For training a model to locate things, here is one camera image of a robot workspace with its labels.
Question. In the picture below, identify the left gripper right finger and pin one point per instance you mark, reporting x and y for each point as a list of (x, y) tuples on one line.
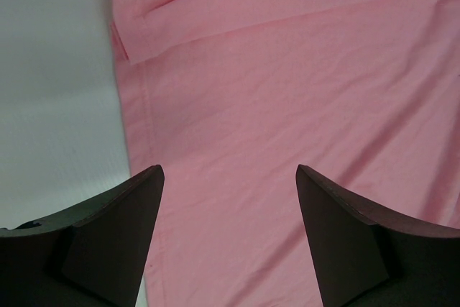
[(365, 254)]

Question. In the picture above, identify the pink t shirt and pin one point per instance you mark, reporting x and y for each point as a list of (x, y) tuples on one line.
[(231, 96)]

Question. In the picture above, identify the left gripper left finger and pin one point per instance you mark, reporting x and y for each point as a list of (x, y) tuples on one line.
[(89, 254)]

